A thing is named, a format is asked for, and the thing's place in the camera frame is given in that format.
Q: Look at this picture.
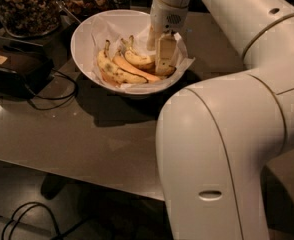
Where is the orange-toned middle banana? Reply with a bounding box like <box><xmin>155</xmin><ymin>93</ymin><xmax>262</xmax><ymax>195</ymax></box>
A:
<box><xmin>112</xmin><ymin>51</ymin><xmax>160</xmax><ymax>82</ymax></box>

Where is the left spotted yellow banana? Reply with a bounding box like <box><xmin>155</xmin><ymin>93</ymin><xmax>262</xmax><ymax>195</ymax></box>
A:
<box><xmin>96</xmin><ymin>40</ymin><xmax>148</xmax><ymax>85</ymax></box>

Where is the small right yellow banana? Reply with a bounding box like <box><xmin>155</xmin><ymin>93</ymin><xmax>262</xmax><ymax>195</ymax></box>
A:
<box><xmin>147</xmin><ymin>66</ymin><xmax>176</xmax><ymax>77</ymax></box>

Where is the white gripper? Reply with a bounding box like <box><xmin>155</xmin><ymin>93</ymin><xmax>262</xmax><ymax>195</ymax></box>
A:
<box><xmin>146</xmin><ymin>0</ymin><xmax>189</xmax><ymax>73</ymax></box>

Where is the white paper liner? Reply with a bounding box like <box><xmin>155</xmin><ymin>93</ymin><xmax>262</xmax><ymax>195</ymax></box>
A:
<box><xmin>83</xmin><ymin>11</ymin><xmax>194</xmax><ymax>96</ymax></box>

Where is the black device with label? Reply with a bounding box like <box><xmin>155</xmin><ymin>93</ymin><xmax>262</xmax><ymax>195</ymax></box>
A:
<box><xmin>0</xmin><ymin>49</ymin><xmax>54</xmax><ymax>99</ymax></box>

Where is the metal stand under jars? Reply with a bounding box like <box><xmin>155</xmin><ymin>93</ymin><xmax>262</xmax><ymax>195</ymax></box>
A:
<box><xmin>0</xmin><ymin>16</ymin><xmax>77</xmax><ymax>69</ymax></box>

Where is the black cable on table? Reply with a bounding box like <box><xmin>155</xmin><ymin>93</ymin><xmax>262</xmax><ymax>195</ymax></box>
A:
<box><xmin>23</xmin><ymin>68</ymin><xmax>80</xmax><ymax>112</ymax></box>

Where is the white bowl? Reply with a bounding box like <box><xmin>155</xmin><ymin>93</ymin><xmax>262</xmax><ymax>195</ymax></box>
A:
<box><xmin>70</xmin><ymin>9</ymin><xmax>190</xmax><ymax>100</ymax></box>

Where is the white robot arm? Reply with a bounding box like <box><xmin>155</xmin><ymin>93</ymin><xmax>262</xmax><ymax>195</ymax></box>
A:
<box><xmin>151</xmin><ymin>0</ymin><xmax>294</xmax><ymax>240</ymax></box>

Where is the black cable on floor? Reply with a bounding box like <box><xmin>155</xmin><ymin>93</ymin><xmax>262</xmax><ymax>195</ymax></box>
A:
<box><xmin>0</xmin><ymin>193</ymin><xmax>88</xmax><ymax>240</ymax></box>

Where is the glass jar of nuts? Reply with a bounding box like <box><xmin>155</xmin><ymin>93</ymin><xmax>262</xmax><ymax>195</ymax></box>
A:
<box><xmin>0</xmin><ymin>0</ymin><xmax>61</xmax><ymax>38</ymax></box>

